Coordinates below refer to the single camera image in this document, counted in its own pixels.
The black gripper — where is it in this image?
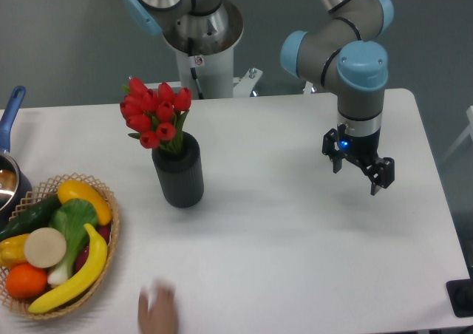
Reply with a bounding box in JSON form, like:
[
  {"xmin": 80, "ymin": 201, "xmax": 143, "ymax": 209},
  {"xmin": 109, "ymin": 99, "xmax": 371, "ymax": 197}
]
[{"xmin": 321, "ymin": 124, "xmax": 395, "ymax": 196}]

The red tulip bouquet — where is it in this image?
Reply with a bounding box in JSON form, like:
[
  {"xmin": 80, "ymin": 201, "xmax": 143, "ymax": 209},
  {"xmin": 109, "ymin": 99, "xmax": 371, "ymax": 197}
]
[{"xmin": 120, "ymin": 77, "xmax": 192, "ymax": 157}]

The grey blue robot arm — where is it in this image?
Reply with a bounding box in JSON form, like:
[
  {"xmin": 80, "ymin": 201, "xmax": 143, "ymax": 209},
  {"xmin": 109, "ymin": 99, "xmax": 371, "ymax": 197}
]
[{"xmin": 123, "ymin": 0, "xmax": 395, "ymax": 193}]

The dark grey ribbed vase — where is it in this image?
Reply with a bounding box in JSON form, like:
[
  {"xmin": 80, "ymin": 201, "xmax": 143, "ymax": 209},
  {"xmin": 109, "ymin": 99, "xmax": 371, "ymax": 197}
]
[{"xmin": 152, "ymin": 132, "xmax": 204, "ymax": 208}]

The blurred human hand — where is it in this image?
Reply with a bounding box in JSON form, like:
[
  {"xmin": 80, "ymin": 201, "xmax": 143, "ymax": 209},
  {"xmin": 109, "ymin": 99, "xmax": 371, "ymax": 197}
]
[{"xmin": 137, "ymin": 279, "xmax": 179, "ymax": 333}]

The black device at table edge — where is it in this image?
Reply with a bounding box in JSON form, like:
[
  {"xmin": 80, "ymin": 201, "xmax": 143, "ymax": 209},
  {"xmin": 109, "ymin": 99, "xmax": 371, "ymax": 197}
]
[{"xmin": 446, "ymin": 279, "xmax": 472, "ymax": 318}]

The purple red vegetable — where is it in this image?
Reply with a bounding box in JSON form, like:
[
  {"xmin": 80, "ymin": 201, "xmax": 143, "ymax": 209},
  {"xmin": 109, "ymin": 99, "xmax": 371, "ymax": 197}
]
[{"xmin": 74, "ymin": 225, "xmax": 111, "ymax": 273}]

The yellow banana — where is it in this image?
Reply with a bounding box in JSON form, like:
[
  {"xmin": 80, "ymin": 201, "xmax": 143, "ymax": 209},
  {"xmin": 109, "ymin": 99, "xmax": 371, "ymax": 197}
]
[{"xmin": 28, "ymin": 223, "xmax": 108, "ymax": 314}]

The yellow squash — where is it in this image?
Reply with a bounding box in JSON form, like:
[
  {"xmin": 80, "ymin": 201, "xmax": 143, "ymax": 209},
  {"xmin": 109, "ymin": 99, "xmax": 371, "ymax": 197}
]
[{"xmin": 57, "ymin": 180, "xmax": 112, "ymax": 226}]

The green bok choy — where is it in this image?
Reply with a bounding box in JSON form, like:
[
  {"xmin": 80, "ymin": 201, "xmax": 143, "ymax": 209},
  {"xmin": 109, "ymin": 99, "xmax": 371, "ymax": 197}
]
[{"xmin": 47, "ymin": 198, "xmax": 98, "ymax": 287}]

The green cucumber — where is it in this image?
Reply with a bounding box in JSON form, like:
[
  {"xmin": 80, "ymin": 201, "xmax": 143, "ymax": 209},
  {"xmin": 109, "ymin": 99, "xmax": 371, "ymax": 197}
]
[{"xmin": 1, "ymin": 194, "xmax": 61, "ymax": 241}]

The beige round disc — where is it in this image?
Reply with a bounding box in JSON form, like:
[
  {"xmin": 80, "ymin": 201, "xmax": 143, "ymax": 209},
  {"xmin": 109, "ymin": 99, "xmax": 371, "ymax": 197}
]
[{"xmin": 24, "ymin": 228, "xmax": 67, "ymax": 268}]

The orange fruit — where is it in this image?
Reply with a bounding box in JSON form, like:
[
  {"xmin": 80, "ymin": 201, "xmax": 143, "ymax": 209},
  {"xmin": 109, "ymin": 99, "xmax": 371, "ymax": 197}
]
[{"xmin": 5, "ymin": 263, "xmax": 47, "ymax": 299}]

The yellow bell pepper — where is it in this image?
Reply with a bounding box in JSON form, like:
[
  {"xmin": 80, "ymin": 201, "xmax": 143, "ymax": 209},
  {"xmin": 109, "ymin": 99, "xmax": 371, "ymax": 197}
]
[{"xmin": 1, "ymin": 234, "xmax": 29, "ymax": 268}]

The woven wicker basket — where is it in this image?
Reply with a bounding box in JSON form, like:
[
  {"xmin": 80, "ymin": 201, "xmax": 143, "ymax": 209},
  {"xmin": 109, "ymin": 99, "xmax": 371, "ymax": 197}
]
[{"xmin": 1, "ymin": 173, "xmax": 120, "ymax": 320}]

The white frame at right edge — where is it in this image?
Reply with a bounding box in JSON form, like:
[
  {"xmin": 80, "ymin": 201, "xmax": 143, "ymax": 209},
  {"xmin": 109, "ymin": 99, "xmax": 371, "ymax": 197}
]
[{"xmin": 439, "ymin": 106, "xmax": 473, "ymax": 166}]

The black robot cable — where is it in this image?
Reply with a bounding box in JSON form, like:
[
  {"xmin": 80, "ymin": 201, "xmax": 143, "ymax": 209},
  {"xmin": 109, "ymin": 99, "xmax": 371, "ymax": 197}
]
[{"xmin": 186, "ymin": 37, "xmax": 205, "ymax": 100}]

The blue handled saucepan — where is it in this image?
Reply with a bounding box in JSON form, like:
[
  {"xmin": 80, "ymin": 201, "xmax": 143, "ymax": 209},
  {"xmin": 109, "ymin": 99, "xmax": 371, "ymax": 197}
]
[{"xmin": 1, "ymin": 86, "xmax": 32, "ymax": 229}]

